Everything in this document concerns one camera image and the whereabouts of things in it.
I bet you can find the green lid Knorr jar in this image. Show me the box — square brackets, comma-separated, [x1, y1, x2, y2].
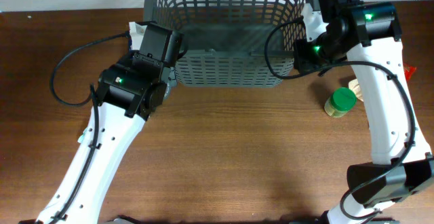
[324, 88, 357, 117]

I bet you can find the grey plastic shopping basket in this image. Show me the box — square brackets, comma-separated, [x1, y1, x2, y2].
[144, 0, 317, 88]

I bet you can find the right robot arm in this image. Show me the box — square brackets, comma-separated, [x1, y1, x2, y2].
[294, 0, 433, 223]

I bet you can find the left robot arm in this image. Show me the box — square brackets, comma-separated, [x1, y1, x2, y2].
[33, 22, 187, 223]

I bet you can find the crumpled beige snack bag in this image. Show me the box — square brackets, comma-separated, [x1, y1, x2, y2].
[348, 79, 363, 102]

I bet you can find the spaghetti pasta package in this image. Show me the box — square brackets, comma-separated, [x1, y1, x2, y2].
[403, 63, 417, 81]

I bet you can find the teal tissue packet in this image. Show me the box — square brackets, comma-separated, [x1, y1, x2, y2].
[77, 133, 85, 143]

